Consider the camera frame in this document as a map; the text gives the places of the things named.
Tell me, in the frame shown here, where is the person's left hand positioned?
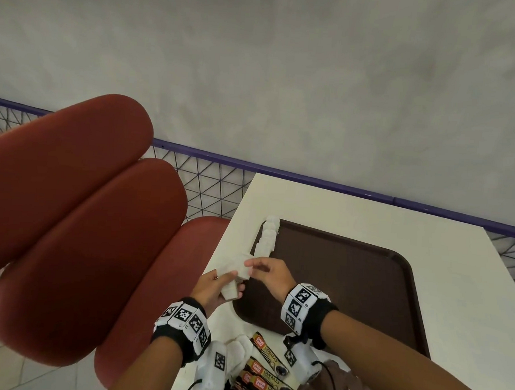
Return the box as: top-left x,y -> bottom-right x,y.
188,266 -> 247,321

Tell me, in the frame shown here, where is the person's right hand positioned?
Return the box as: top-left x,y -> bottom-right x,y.
242,256 -> 299,305

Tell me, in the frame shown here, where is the handful of white sachets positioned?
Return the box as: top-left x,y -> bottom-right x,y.
213,250 -> 255,302

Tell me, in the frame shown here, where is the pile of white sachets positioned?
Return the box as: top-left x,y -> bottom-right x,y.
224,333 -> 254,382

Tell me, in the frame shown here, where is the brown plastic tray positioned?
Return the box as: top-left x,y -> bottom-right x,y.
230,216 -> 439,359

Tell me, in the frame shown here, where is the pile of coffee stick packets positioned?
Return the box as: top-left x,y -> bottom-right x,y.
226,330 -> 306,390

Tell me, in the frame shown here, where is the person's right forearm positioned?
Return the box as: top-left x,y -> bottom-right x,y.
315,309 -> 507,390

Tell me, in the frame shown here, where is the left wristband with marker tags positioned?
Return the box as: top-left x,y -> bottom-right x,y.
149,295 -> 214,369

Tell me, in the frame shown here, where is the wristband with marker tags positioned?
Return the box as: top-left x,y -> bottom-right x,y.
149,295 -> 214,369
278,281 -> 341,351

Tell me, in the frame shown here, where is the right wristband with marker tags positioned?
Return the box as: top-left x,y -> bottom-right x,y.
278,281 -> 341,351

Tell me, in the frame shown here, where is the purple mesh railing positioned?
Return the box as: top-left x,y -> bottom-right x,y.
0,94 -> 515,301

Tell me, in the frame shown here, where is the red padded chair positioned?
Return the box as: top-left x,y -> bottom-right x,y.
0,87 -> 240,390

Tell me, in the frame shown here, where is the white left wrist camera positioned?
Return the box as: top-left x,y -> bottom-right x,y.
193,339 -> 232,390

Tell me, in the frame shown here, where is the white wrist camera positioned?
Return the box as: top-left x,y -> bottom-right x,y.
193,339 -> 232,390
281,333 -> 324,387

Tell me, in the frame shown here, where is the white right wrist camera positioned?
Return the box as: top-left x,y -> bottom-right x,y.
281,333 -> 324,387

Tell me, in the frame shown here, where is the black right camera cable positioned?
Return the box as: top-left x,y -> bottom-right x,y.
311,359 -> 340,390

